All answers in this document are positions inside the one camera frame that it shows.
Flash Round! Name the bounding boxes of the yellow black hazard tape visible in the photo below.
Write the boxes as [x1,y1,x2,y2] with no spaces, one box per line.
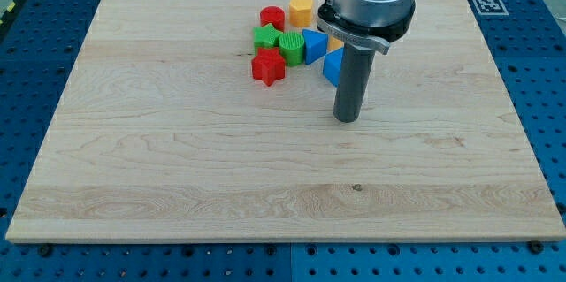
[1,0,27,26]

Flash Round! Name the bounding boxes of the green star block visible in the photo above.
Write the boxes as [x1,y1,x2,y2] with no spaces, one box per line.
[253,23,283,54]

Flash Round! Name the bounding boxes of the yellow hexagon block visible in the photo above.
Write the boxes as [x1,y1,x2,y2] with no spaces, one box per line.
[289,0,314,27]

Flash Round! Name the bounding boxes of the blue block behind rod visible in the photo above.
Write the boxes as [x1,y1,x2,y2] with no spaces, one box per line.
[323,48,344,87]

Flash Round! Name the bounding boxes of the red star block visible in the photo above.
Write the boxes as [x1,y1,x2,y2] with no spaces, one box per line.
[251,48,286,87]

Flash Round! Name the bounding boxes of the blue triangle block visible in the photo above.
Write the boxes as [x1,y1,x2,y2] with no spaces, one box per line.
[302,29,328,65]

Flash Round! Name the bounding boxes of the wooden board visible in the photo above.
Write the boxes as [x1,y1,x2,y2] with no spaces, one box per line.
[6,0,565,244]

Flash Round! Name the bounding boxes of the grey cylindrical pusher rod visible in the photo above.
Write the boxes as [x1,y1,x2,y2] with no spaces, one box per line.
[333,43,375,123]

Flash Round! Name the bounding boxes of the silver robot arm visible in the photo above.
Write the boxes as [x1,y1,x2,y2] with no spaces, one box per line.
[317,0,416,123]

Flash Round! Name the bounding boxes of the green cylinder block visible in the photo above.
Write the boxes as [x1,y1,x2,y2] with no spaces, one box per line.
[279,32,305,66]

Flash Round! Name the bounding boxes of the white fiducial marker tag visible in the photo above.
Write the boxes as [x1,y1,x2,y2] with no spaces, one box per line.
[471,0,509,16]

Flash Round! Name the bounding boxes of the black clamp flange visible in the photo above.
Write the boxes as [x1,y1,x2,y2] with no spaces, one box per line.
[317,2,416,55]

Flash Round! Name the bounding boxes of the yellow block behind clamp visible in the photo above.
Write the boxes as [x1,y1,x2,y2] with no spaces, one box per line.
[327,36,344,52]

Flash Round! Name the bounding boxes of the red cylinder block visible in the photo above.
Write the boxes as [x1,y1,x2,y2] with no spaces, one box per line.
[259,6,286,31]

